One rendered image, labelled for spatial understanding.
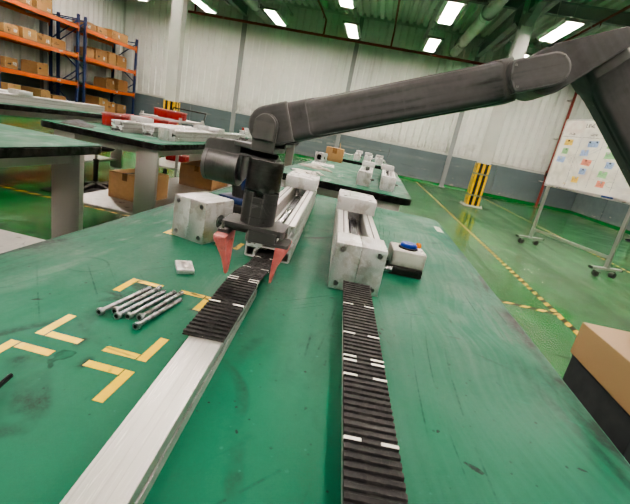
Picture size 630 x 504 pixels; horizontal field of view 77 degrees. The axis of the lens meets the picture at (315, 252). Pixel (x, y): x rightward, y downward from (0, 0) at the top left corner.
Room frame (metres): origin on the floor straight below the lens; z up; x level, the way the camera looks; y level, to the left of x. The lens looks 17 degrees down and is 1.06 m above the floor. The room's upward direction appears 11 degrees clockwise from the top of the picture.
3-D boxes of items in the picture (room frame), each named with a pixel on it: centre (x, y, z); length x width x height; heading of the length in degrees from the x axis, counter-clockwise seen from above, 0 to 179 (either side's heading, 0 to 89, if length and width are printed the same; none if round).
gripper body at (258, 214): (0.64, 0.10, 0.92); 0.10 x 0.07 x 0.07; 89
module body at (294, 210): (1.23, 0.10, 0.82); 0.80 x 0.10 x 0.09; 179
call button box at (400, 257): (0.94, -0.21, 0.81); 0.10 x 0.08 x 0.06; 89
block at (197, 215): (0.90, 0.26, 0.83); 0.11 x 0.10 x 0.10; 68
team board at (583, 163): (5.73, -3.53, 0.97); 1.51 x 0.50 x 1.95; 15
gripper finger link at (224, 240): (0.64, 0.13, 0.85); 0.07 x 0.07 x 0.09; 89
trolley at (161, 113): (5.70, 2.26, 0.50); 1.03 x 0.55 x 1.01; 0
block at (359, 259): (0.78, -0.10, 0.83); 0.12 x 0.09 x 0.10; 89
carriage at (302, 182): (1.48, 0.09, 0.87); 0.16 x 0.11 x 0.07; 179
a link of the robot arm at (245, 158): (0.64, 0.11, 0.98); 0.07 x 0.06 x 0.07; 84
